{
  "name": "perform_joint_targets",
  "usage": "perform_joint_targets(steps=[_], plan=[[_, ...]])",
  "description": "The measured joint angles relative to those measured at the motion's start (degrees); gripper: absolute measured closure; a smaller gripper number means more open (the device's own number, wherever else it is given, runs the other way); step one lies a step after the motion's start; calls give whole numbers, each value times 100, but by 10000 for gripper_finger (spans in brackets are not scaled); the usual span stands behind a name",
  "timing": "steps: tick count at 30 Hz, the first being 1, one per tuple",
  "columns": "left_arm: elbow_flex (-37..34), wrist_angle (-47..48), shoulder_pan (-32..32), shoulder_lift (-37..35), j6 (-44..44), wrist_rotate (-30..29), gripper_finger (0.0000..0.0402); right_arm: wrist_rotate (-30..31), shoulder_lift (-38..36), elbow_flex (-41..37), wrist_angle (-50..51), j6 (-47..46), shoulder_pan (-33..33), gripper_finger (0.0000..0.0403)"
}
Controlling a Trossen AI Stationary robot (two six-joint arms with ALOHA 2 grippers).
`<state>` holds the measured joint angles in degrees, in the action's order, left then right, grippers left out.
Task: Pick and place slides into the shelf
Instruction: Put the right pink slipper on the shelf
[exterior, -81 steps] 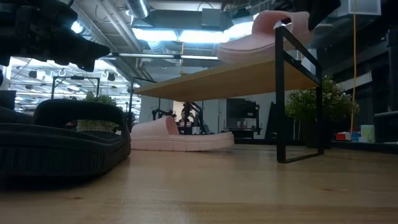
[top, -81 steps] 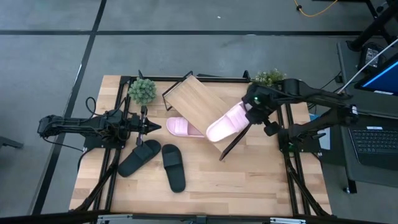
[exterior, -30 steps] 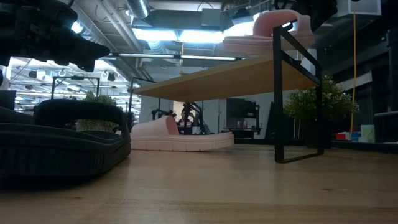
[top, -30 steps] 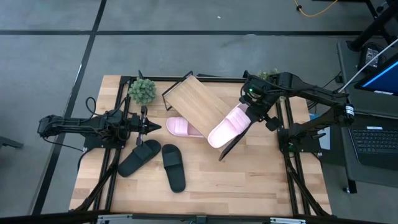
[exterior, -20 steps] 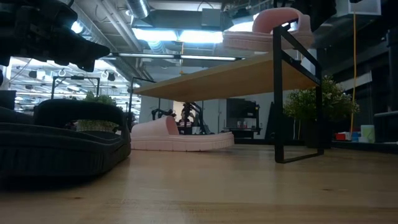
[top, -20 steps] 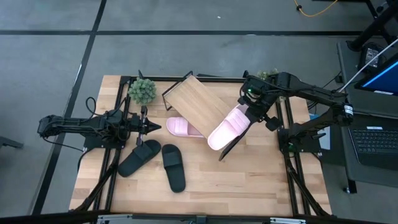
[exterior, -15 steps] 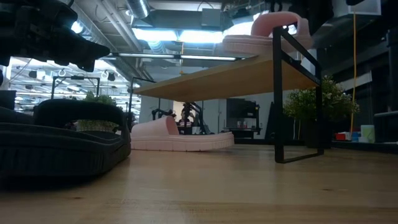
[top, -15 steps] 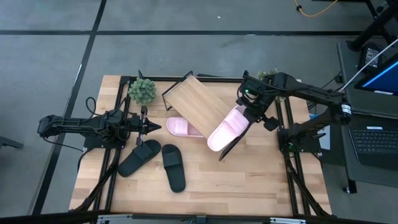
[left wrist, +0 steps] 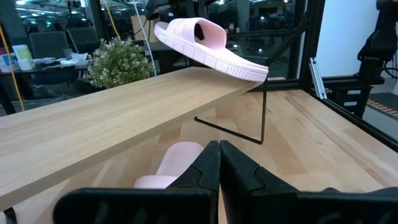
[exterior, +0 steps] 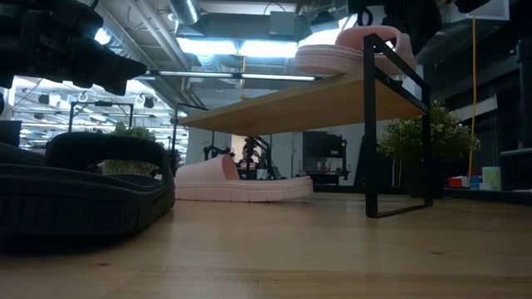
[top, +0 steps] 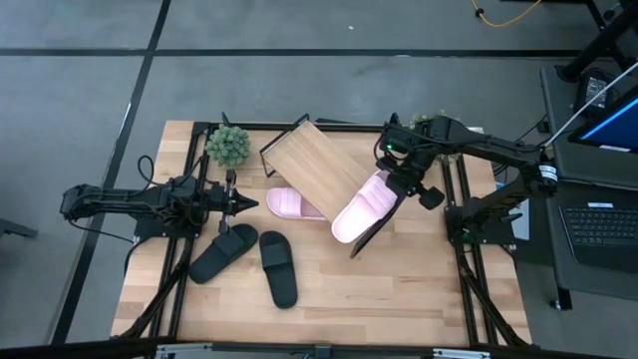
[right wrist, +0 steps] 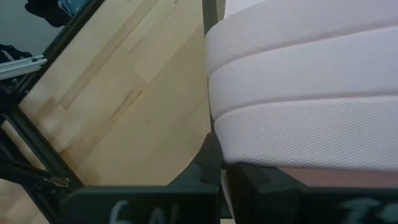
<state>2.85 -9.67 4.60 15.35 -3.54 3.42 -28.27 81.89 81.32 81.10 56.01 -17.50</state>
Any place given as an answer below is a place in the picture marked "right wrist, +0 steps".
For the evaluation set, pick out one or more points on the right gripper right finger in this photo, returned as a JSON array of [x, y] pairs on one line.
[[311, 208]]

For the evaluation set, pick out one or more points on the silver aluminium rail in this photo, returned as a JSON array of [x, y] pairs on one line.
[[18, 68]]

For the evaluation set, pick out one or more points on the black aluminium table frame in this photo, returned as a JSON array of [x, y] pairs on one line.
[[34, 137]]

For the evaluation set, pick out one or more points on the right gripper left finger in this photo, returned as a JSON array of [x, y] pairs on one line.
[[140, 205]]

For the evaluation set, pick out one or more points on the person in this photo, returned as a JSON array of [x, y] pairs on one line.
[[46, 12]]

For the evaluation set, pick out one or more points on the pink slide sandal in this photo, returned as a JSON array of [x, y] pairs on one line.
[[295, 93]]

